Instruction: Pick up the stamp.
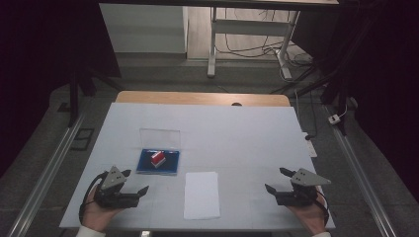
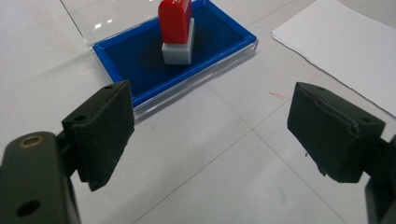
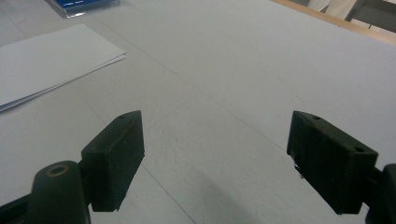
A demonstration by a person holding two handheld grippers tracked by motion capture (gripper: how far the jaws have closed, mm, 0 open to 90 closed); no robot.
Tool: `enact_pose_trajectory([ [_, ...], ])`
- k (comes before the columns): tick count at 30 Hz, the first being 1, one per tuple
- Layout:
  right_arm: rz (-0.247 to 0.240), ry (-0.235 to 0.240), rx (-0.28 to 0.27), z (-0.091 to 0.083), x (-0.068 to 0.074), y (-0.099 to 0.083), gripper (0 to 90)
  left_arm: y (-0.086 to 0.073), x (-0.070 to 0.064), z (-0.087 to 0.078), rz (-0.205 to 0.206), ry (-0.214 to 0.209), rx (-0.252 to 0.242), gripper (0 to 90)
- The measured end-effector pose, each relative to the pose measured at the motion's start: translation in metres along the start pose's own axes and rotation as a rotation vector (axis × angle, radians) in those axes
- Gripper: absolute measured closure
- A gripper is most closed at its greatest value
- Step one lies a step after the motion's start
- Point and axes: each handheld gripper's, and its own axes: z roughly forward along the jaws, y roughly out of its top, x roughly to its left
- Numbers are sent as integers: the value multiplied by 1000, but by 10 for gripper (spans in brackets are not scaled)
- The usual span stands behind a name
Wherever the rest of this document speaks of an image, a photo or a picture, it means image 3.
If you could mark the white paper sheet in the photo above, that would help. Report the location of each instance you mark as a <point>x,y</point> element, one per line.
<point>46,62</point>

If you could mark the blue ink pad clear case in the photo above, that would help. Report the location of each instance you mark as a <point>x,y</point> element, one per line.
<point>77,4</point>

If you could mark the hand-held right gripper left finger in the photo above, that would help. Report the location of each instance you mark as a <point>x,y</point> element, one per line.
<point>112,161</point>

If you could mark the white table mat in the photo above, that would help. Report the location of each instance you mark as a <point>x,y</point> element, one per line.
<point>233,77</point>

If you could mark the wooden table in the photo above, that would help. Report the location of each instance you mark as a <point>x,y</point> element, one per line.
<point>342,23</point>

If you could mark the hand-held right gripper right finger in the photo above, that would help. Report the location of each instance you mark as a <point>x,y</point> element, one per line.
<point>333,165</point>

